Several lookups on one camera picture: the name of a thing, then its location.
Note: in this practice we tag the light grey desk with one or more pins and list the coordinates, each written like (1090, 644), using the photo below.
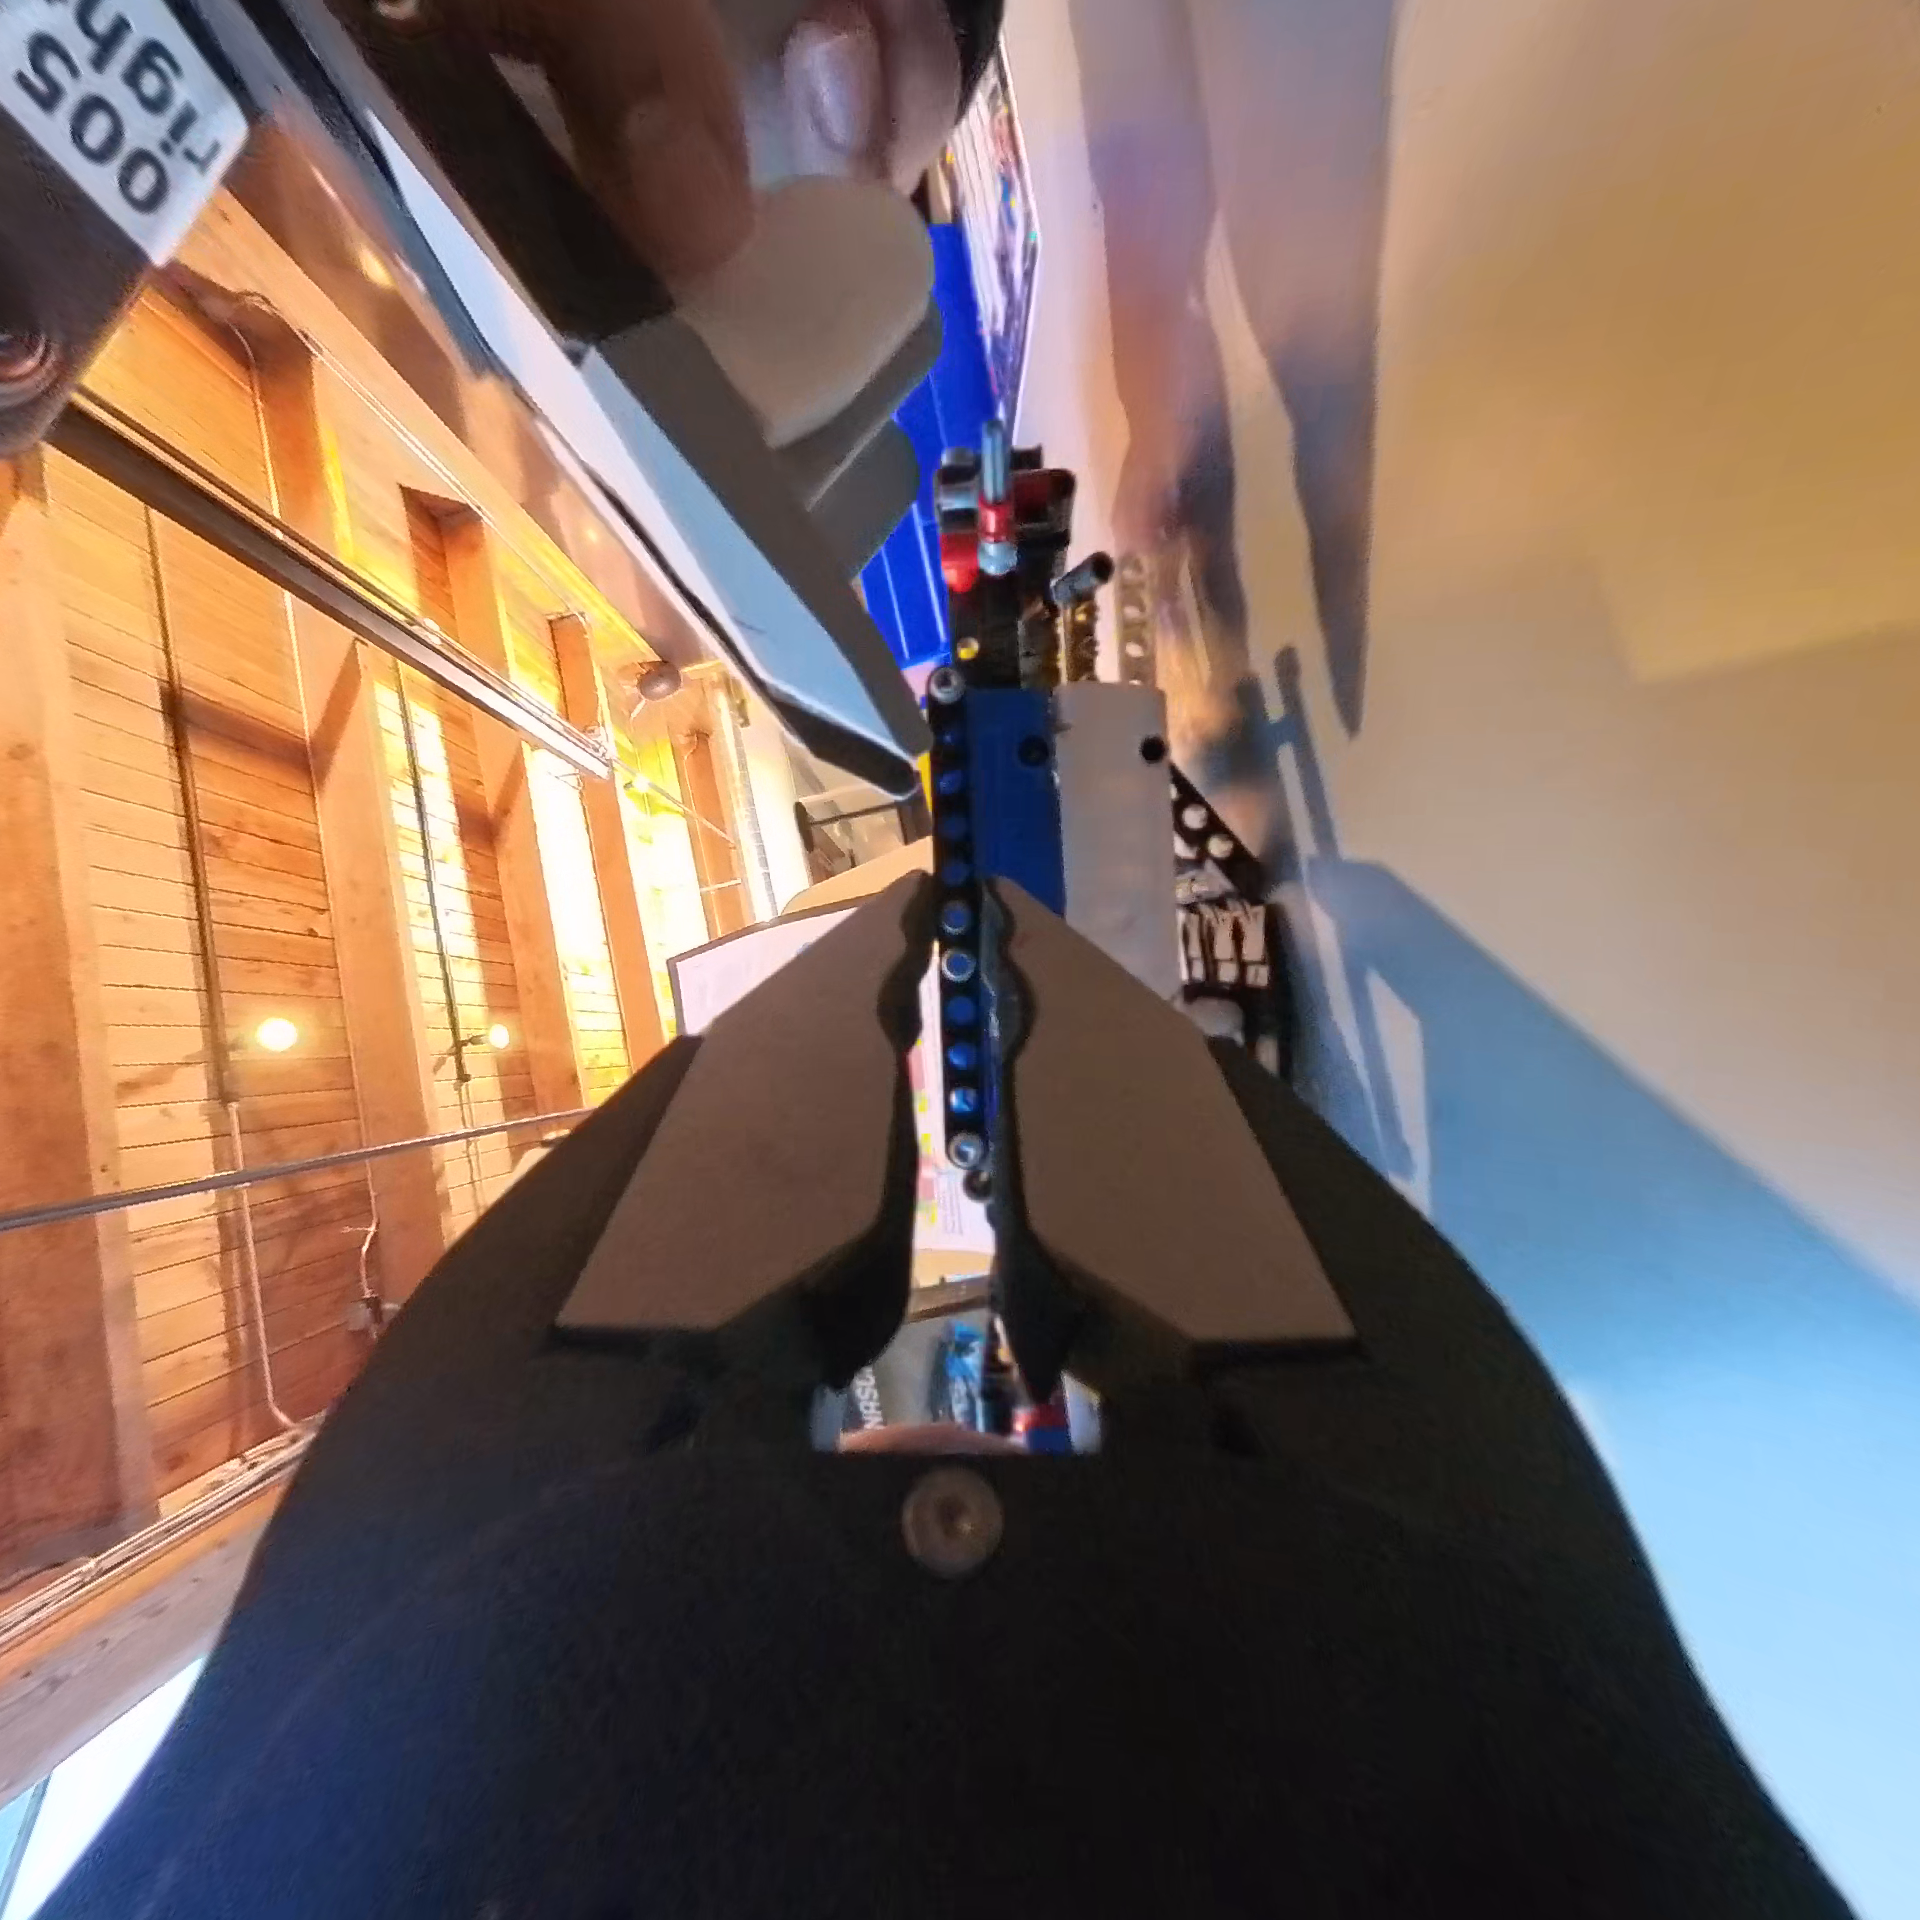
(1575, 450)

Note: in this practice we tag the sticker sheet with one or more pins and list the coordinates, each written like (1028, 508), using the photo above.
(997, 226)

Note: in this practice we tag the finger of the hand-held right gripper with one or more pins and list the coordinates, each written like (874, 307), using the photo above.
(748, 556)

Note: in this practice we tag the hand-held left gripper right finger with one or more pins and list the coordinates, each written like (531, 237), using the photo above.
(1169, 1187)

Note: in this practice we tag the person's right hand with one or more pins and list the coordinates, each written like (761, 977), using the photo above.
(674, 104)

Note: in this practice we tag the blue plastic bin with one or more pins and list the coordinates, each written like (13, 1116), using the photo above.
(914, 584)

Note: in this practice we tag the toy brick vehicle chassis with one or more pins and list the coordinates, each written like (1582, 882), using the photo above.
(1112, 812)

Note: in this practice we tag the black toy car box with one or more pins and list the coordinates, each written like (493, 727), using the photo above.
(900, 1390)

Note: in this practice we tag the black metal rail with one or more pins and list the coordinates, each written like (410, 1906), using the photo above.
(330, 584)

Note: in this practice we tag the black holed toy beam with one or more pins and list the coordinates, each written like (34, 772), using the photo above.
(960, 841)

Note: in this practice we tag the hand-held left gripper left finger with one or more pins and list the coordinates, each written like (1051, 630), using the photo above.
(748, 1170)

